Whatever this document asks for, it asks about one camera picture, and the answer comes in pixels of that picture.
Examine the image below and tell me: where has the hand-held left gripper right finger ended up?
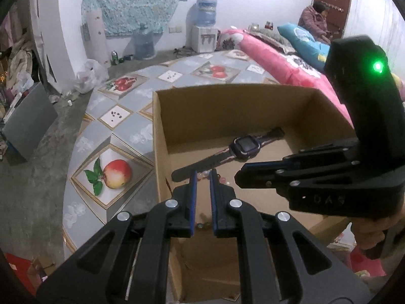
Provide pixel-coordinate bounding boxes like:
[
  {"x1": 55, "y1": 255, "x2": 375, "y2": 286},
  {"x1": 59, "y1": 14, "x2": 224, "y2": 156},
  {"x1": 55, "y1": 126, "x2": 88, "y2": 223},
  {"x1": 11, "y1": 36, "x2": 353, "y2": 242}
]
[{"x1": 210, "y1": 169, "x2": 373, "y2": 304}]

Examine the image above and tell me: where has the fruit printed tablecloth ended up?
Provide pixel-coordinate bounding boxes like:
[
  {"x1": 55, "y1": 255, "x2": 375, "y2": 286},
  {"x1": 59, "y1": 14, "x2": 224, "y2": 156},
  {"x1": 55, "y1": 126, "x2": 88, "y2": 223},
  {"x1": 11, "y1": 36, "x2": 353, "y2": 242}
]
[{"x1": 63, "y1": 49, "x2": 349, "y2": 260}]

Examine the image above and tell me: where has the pink beaded bracelet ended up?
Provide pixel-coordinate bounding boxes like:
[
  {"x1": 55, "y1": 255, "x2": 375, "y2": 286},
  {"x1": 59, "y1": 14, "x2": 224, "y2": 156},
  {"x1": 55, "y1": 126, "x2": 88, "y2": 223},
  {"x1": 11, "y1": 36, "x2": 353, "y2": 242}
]
[{"x1": 195, "y1": 170, "x2": 230, "y2": 229}]

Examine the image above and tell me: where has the white cabinet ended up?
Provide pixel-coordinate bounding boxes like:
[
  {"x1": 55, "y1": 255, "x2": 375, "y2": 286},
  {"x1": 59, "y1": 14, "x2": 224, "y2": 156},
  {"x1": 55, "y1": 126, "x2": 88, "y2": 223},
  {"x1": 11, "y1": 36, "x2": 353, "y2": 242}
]
[{"x1": 30, "y1": 0, "x2": 78, "y2": 92}]

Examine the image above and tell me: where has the grey board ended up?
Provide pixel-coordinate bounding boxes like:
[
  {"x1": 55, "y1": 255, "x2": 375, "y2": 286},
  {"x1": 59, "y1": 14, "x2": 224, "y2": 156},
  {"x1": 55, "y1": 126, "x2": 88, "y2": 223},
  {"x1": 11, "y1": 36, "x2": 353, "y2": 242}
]
[{"x1": 2, "y1": 82, "x2": 59, "y2": 162}]

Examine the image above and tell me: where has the red box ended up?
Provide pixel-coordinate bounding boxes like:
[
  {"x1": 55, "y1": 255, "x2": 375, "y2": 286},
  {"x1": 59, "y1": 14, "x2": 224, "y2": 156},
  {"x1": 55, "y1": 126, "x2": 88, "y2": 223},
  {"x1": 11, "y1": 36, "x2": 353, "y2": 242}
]
[{"x1": 3, "y1": 253, "x2": 45, "y2": 296}]

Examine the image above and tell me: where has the person's right hand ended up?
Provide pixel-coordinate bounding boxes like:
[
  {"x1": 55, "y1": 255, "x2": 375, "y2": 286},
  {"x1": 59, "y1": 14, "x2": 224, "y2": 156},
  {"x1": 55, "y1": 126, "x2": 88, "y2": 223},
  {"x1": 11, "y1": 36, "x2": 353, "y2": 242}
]
[{"x1": 351, "y1": 211, "x2": 400, "y2": 251}]

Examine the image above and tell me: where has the white rolled cylinder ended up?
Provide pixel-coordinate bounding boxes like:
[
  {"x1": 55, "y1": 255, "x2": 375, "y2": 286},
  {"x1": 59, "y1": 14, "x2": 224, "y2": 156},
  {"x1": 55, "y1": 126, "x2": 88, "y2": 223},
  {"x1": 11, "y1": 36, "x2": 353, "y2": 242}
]
[{"x1": 86, "y1": 9, "x2": 110, "y2": 67}]

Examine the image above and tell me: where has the black smartwatch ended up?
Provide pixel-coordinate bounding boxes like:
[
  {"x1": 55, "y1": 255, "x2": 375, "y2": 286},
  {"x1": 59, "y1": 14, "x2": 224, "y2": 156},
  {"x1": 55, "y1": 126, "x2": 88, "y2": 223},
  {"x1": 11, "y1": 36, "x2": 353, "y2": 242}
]
[{"x1": 171, "y1": 127, "x2": 285, "y2": 183}]

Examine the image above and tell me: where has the pink floral blanket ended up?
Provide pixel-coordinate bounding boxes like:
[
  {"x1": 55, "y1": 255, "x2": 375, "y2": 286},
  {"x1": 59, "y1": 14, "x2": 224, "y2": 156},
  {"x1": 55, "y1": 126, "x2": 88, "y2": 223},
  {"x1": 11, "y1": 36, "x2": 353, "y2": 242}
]
[{"x1": 218, "y1": 28, "x2": 358, "y2": 127}]

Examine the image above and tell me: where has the clear blue water bottle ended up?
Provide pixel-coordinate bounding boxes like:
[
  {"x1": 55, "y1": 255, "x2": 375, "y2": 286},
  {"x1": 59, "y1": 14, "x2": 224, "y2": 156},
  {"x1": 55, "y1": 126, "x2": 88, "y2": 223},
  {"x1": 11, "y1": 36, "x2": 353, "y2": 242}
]
[{"x1": 134, "y1": 25, "x2": 155, "y2": 60}]

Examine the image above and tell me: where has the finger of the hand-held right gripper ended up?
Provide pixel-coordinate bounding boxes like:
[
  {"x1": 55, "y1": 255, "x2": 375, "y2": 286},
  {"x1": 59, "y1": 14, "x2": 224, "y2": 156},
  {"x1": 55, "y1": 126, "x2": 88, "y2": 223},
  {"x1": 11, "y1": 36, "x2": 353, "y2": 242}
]
[
  {"x1": 234, "y1": 160, "x2": 362, "y2": 197},
  {"x1": 282, "y1": 138, "x2": 363, "y2": 166}
]

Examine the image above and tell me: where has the grey patterned blanket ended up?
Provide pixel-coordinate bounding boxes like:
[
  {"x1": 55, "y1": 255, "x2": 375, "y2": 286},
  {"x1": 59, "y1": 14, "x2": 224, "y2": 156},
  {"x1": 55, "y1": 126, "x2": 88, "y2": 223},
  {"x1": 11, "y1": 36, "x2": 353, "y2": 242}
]
[{"x1": 250, "y1": 28, "x2": 297, "y2": 54}]

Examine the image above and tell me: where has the white water dispenser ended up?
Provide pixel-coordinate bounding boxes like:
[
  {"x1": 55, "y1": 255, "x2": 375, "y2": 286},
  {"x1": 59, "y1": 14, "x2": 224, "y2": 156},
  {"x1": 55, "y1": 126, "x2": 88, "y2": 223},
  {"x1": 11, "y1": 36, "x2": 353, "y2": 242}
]
[{"x1": 191, "y1": 25, "x2": 219, "y2": 53}]

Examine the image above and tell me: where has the blue pillow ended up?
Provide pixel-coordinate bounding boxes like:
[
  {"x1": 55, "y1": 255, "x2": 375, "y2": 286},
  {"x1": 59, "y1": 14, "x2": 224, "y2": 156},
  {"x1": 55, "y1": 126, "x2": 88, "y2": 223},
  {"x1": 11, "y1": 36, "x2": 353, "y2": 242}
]
[{"x1": 278, "y1": 23, "x2": 331, "y2": 72}]

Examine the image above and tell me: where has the brown wooden door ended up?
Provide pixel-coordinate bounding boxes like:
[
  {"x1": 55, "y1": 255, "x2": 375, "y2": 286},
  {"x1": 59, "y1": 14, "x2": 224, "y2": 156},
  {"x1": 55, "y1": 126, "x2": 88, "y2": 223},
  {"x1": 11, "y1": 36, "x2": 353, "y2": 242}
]
[{"x1": 312, "y1": 0, "x2": 352, "y2": 40}]

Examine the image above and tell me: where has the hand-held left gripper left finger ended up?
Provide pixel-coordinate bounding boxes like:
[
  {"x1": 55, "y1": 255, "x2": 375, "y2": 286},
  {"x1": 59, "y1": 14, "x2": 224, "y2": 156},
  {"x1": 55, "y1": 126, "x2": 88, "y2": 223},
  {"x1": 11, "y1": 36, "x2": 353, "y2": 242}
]
[{"x1": 36, "y1": 170, "x2": 198, "y2": 304}]

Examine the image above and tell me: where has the brown cardboard box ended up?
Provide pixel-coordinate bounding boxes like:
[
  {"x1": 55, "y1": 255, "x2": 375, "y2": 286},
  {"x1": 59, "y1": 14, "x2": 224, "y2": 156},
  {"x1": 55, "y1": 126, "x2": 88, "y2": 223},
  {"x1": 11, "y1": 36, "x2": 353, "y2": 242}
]
[{"x1": 152, "y1": 84, "x2": 361, "y2": 303}]

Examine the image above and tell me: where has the light blue wall cloth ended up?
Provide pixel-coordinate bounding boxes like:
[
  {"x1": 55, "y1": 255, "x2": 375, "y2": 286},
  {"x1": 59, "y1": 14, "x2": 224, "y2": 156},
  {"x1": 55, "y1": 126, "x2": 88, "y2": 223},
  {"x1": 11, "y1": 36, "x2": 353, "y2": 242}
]
[{"x1": 82, "y1": 0, "x2": 190, "y2": 37}]

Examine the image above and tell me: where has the white plastic bag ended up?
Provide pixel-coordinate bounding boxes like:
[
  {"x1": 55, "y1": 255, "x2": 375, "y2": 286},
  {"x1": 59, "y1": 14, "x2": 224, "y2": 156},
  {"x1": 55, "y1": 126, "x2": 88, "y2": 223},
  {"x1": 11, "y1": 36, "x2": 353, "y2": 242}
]
[{"x1": 75, "y1": 59, "x2": 110, "y2": 94}]

